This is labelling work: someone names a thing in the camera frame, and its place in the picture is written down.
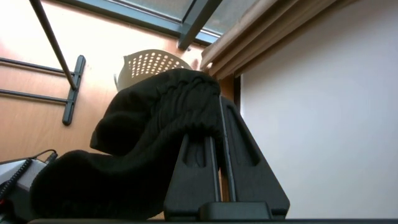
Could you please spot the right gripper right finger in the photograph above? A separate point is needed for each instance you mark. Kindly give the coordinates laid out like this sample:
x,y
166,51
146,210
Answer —
x,y
255,193

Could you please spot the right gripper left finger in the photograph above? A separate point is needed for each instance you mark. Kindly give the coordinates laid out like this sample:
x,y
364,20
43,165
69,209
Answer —
x,y
189,189

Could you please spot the black garment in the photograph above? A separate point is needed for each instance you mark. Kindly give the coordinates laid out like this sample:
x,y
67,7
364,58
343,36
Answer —
x,y
124,155

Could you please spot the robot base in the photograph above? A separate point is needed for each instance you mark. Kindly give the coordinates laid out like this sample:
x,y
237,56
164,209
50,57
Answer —
x,y
28,174

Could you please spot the white laundry basket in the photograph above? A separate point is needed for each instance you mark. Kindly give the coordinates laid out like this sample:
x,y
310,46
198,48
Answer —
x,y
149,62

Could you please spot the black clothes rack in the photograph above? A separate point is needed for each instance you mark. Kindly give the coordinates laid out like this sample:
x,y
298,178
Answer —
x,y
73,102

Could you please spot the beige curtain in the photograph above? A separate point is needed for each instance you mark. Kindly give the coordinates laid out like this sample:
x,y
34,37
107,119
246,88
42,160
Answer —
x,y
248,40

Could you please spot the window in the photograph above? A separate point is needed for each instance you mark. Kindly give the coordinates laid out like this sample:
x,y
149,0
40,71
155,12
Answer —
x,y
192,28

